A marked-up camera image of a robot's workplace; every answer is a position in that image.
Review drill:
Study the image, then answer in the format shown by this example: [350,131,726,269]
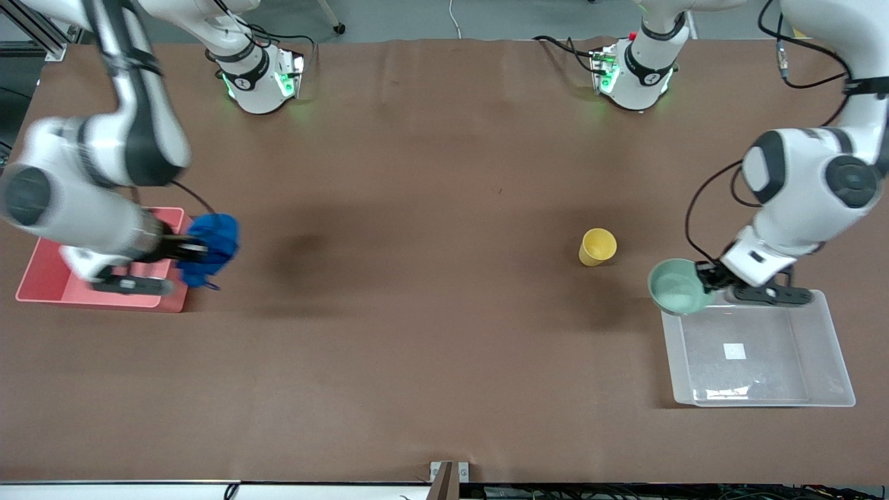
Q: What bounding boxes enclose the blue cloth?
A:
[177,213,241,291]

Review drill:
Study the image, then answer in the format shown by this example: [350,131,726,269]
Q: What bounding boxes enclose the mint green bowl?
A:
[647,258,717,315]

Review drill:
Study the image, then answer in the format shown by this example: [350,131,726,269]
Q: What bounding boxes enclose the yellow plastic cup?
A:
[579,228,618,267]

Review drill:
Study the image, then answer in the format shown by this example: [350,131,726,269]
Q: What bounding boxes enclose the clear plastic box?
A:
[660,290,856,408]

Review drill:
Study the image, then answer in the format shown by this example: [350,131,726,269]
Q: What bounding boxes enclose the connector box with green lights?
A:
[276,50,307,102]
[590,46,620,95]

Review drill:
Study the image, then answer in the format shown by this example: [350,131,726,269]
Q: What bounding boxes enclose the pink plastic bin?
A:
[15,206,190,313]

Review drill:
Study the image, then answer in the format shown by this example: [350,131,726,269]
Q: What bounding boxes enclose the brown table cover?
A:
[0,38,889,484]

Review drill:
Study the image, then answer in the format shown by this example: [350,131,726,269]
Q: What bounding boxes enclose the black caster wheel leg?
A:
[316,0,347,35]

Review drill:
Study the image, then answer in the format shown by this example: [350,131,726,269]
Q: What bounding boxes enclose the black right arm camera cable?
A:
[170,179,217,215]

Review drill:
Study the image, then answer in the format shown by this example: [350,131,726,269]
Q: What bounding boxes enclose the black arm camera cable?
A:
[684,0,854,270]
[170,179,217,215]

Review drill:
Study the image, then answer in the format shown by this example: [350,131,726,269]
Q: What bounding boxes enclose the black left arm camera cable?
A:
[684,0,854,270]

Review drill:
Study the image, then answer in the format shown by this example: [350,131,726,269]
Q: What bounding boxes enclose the black base cable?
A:
[205,0,313,67]
[533,35,606,74]

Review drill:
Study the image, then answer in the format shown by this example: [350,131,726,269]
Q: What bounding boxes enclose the aluminium frame profile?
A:
[0,0,96,62]

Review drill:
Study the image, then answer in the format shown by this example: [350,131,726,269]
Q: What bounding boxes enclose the metal table edge bracket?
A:
[429,461,470,500]

